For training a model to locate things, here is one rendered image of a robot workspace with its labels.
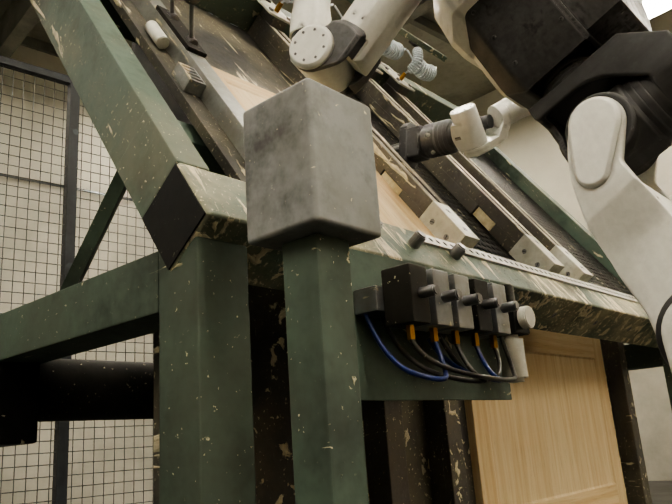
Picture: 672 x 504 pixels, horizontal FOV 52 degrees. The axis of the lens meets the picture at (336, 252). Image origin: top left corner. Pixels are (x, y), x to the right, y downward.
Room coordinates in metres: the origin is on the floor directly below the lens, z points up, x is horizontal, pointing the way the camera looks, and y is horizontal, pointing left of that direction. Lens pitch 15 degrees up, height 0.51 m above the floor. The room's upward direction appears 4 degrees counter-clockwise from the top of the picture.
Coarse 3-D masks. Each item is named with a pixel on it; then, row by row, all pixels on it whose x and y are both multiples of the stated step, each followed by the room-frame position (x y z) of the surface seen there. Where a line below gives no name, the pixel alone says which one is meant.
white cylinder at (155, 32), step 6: (150, 24) 1.33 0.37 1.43; (156, 24) 1.33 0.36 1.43; (150, 30) 1.32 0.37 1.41; (156, 30) 1.32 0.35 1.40; (150, 36) 1.33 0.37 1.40; (156, 36) 1.31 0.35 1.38; (162, 36) 1.31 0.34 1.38; (156, 42) 1.31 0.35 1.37; (162, 42) 1.31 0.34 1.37; (168, 42) 1.32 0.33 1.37; (162, 48) 1.33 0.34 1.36
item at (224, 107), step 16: (144, 0) 1.40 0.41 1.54; (160, 0) 1.44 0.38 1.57; (144, 16) 1.40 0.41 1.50; (160, 16) 1.36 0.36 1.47; (176, 48) 1.32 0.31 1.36; (192, 64) 1.28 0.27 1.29; (208, 64) 1.32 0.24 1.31; (208, 80) 1.25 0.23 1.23; (208, 96) 1.25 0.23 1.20; (224, 96) 1.24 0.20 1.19; (224, 112) 1.22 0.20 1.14; (240, 112) 1.23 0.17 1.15; (224, 128) 1.22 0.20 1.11; (240, 128) 1.19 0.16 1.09; (240, 144) 1.19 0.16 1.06
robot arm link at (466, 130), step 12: (456, 108) 1.55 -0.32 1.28; (468, 108) 1.51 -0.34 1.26; (444, 120) 1.58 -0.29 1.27; (456, 120) 1.53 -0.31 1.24; (468, 120) 1.52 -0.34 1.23; (480, 120) 1.54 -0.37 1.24; (492, 120) 1.58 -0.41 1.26; (444, 132) 1.57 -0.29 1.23; (456, 132) 1.55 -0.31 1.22; (468, 132) 1.54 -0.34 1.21; (480, 132) 1.54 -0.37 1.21; (444, 144) 1.58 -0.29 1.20; (456, 144) 1.58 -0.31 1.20; (468, 144) 1.56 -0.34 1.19; (480, 144) 1.56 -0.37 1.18
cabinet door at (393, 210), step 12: (216, 72) 1.38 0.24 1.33; (228, 84) 1.38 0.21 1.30; (240, 84) 1.43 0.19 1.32; (252, 84) 1.48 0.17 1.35; (240, 96) 1.37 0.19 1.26; (252, 96) 1.43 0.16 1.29; (264, 96) 1.47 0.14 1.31; (384, 180) 1.57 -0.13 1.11; (384, 192) 1.51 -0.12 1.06; (384, 204) 1.45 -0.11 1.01; (396, 204) 1.49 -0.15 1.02; (384, 216) 1.39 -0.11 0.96; (396, 216) 1.44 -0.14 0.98; (408, 216) 1.48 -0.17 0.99; (408, 228) 1.43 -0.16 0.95; (420, 228) 1.47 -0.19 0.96
